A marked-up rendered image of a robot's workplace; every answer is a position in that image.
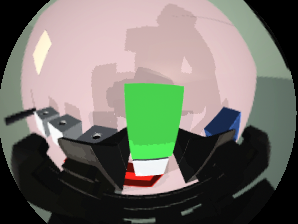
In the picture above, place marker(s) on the red tray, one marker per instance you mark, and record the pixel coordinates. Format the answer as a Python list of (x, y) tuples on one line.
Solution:
[(145, 181)]

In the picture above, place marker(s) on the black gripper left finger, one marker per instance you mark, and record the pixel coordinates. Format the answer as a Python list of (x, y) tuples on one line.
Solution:
[(110, 155)]

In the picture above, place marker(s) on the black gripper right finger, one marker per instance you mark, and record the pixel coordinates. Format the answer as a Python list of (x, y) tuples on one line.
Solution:
[(192, 151)]

